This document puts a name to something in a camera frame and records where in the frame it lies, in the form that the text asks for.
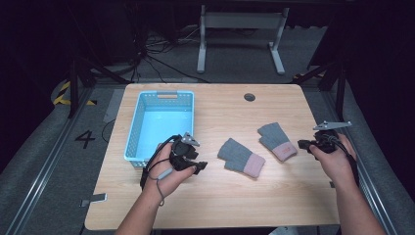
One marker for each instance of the small metal table bracket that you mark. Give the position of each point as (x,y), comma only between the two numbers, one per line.
(98,198)

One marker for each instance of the person's right hand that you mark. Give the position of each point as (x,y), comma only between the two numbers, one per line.
(339,166)

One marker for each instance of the black metal stand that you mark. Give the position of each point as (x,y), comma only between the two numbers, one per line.
(341,88)
(73,88)

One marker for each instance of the person's left hand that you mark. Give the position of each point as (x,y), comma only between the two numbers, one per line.
(176,180)

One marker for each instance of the round table grommet hole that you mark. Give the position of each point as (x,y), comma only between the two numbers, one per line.
(249,97)

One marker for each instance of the light blue plastic basket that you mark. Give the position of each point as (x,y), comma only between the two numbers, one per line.
(156,120)

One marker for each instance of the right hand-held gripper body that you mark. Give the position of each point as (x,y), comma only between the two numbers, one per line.
(326,142)

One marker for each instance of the white metal stand frame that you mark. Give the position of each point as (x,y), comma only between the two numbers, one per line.
(241,20)

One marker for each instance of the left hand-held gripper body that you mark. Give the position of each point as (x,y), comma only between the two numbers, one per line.
(181,153)

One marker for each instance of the grey pink knit glove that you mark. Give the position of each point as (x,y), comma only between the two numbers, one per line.
(238,156)

